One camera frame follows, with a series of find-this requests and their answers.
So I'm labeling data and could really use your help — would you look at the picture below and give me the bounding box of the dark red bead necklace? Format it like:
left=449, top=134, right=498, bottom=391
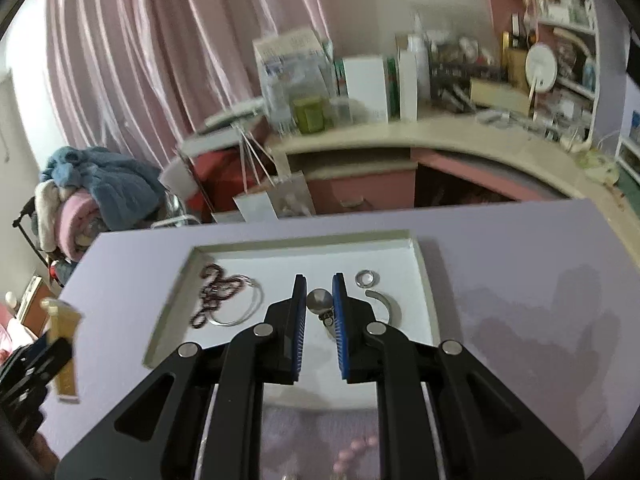
left=188, top=262, right=246, bottom=330

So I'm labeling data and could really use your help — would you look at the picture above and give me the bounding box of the green jar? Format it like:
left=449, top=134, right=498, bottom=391
left=292, top=96, right=326, bottom=134

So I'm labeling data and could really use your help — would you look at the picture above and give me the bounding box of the silver bangle bracelet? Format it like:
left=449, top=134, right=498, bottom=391
left=204, top=274, right=265, bottom=328

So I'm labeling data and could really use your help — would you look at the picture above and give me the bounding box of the grey jewelry tray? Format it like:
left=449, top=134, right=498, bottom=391
left=142, top=228, right=442, bottom=411

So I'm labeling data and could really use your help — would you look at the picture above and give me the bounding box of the curved beige desk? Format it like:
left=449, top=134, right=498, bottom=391
left=266, top=113, right=639, bottom=262

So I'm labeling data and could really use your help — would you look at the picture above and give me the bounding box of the pink bead bracelet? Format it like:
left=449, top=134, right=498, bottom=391
left=332, top=433, right=381, bottom=480

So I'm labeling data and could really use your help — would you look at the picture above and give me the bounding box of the grey woven bracelet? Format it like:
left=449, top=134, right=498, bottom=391
left=364, top=288, right=403, bottom=328

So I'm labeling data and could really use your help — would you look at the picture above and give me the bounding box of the small pearl earring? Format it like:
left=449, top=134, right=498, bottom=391
left=306, top=288, right=335, bottom=339

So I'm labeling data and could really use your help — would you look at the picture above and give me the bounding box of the clear plastic bag box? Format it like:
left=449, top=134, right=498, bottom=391
left=253, top=27, right=336, bottom=134

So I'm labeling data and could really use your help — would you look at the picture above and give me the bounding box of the pink white bookshelf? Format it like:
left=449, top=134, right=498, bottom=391
left=488, top=0, right=630, bottom=158

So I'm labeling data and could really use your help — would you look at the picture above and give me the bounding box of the pink curtain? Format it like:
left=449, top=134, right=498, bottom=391
left=46, top=0, right=331, bottom=167

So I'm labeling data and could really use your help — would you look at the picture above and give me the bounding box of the round white mirror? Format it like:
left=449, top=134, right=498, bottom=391
left=525, top=42, right=558, bottom=104

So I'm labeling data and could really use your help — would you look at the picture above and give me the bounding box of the white lotion bottle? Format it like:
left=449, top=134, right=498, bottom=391
left=407, top=9, right=431, bottom=110

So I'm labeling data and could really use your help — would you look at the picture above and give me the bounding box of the white paper bag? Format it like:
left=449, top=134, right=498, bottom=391
left=233, top=128, right=316, bottom=222

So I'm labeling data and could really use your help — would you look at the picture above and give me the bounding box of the white box on desk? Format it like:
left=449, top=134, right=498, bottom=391
left=343, top=55, right=390, bottom=122

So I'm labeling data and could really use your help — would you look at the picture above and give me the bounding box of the pile of blankets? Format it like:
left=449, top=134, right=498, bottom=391
left=34, top=146, right=166, bottom=262

